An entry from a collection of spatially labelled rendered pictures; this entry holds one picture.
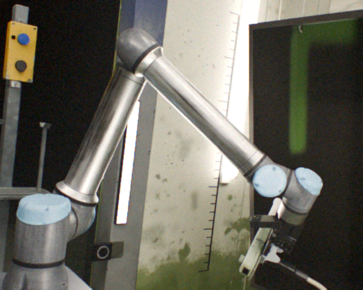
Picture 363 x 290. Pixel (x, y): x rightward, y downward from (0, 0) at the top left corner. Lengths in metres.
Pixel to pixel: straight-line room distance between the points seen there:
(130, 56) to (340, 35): 1.09
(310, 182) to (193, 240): 1.30
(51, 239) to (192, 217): 1.30
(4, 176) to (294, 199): 1.38
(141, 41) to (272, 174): 0.53
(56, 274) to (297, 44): 1.48
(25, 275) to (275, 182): 0.75
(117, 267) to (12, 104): 0.95
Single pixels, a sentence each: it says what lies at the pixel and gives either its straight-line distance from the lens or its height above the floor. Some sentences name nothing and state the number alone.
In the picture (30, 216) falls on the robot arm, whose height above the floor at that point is 0.87.
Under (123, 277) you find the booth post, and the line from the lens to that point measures 2.37.
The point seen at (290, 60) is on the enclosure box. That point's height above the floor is 1.54.
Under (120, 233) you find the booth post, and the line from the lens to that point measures 2.28.
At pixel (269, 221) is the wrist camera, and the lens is 1.50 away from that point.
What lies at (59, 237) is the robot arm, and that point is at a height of 0.81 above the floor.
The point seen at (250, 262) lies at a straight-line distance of 1.51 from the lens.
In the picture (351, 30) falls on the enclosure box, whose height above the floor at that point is 1.66.
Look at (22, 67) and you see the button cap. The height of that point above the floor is 1.36.
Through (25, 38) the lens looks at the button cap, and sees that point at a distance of 2.15.
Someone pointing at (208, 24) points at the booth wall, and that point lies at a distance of 2.49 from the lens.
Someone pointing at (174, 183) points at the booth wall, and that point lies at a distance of 2.39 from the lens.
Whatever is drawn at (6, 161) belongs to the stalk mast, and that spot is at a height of 0.91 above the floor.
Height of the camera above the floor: 1.18
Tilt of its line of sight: 3 degrees down
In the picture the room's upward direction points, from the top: 7 degrees clockwise
